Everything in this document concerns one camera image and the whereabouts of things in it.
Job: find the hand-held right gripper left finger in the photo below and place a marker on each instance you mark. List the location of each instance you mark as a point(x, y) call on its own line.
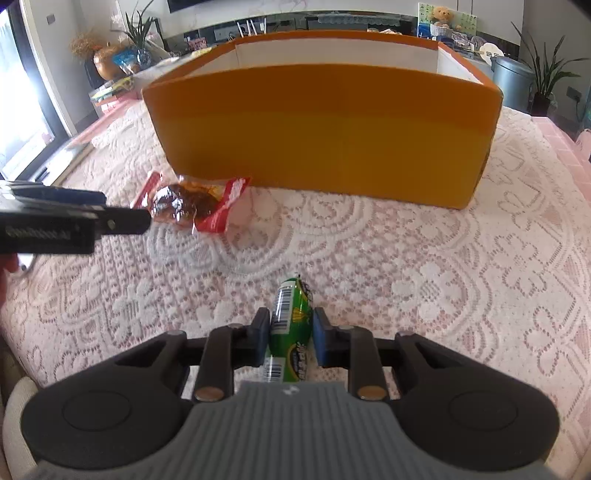
point(261, 332)

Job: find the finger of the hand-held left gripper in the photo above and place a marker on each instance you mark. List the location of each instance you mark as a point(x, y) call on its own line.
point(124, 220)
point(69, 196)

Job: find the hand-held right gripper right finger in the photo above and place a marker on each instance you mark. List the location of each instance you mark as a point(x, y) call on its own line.
point(321, 341)

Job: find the green snack packet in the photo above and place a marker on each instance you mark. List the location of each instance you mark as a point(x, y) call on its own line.
point(291, 323)

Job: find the red packet with dark meat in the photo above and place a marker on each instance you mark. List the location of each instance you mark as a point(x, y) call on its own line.
point(184, 203)

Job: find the orange cardboard box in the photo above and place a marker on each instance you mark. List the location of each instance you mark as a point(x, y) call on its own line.
point(323, 138)

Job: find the person's left hand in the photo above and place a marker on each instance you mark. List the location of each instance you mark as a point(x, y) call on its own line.
point(7, 267)

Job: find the white flat board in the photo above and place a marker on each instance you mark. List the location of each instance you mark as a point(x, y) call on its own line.
point(69, 157)

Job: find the red box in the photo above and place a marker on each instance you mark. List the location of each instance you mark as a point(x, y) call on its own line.
point(115, 100)

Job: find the glass sliding door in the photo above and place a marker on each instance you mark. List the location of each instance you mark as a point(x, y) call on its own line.
point(27, 92)

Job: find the yellow papers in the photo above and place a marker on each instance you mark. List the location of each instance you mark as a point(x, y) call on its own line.
point(111, 87)

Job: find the white lace tablecloth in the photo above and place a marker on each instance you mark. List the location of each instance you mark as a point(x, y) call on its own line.
point(415, 258)

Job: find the golden vase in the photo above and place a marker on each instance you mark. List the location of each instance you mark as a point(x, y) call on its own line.
point(108, 64)

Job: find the blue packet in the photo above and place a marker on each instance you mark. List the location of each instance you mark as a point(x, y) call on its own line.
point(125, 61)

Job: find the dried flower bunch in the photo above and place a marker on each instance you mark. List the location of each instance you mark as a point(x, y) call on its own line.
point(85, 44)

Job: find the green potted plant in glass vase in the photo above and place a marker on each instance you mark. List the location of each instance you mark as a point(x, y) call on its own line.
point(138, 32)

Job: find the pink card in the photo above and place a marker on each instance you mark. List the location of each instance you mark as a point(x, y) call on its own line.
point(196, 44)

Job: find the white router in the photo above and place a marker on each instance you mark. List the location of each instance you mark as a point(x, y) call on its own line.
point(251, 30)

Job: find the black television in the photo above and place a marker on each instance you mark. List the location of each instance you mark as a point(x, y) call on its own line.
point(231, 4)

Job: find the white lace cover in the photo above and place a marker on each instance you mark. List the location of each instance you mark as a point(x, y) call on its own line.
point(341, 21)

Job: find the pink checked cloth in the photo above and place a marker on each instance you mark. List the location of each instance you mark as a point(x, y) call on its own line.
point(558, 138)

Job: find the yellow packet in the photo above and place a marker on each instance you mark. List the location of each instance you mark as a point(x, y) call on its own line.
point(391, 31)

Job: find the grey trash can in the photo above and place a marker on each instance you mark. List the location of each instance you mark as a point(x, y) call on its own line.
point(512, 83)

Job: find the white round object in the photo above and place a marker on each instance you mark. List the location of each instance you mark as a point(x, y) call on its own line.
point(488, 50)

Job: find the tall potted plant in black pot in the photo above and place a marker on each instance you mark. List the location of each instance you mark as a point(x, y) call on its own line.
point(545, 78)

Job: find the brown teddy bear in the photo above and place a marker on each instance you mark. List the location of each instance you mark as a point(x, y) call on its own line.
point(442, 15)

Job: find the green printed board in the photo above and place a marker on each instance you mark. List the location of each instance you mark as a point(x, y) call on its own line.
point(466, 21)

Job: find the wall socket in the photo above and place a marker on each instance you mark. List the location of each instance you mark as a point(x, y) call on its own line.
point(573, 93)

